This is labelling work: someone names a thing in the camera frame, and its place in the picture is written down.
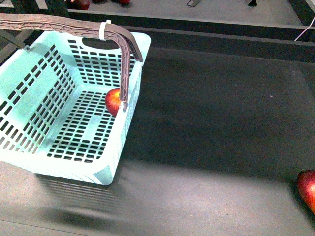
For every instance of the dark red apple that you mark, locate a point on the dark red apple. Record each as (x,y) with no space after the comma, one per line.
(79,4)

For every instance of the white zip tie right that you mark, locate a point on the white zip tie right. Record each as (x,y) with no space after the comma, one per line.
(102,27)

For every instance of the black lower right tray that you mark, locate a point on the black lower right tray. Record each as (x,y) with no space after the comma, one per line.
(214,148)

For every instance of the black perforated metal post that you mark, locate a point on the black perforated metal post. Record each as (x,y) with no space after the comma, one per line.
(27,7)
(57,8)

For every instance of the black tray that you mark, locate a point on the black tray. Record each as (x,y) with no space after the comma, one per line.
(214,148)
(273,19)

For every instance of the light blue plastic basket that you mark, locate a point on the light blue plastic basket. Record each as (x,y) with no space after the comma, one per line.
(53,118)

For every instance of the black flat divider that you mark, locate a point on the black flat divider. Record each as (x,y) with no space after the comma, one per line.
(193,3)

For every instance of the black triangular divider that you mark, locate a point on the black triangular divider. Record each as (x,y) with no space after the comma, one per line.
(251,3)

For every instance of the black upper right tray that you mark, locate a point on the black upper right tray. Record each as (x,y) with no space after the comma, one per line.
(273,19)

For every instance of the brown basket handle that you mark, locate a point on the brown basket handle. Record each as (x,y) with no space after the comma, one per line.
(122,37)

